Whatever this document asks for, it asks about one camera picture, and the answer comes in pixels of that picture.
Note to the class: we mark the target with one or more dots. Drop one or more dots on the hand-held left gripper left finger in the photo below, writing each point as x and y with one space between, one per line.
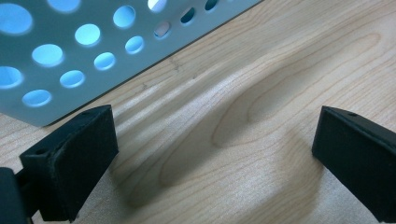
71 165

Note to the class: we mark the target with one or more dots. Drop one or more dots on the white perforated metal basket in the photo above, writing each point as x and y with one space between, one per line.
77 59

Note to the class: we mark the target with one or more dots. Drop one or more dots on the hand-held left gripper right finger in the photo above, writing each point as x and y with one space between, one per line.
358 155

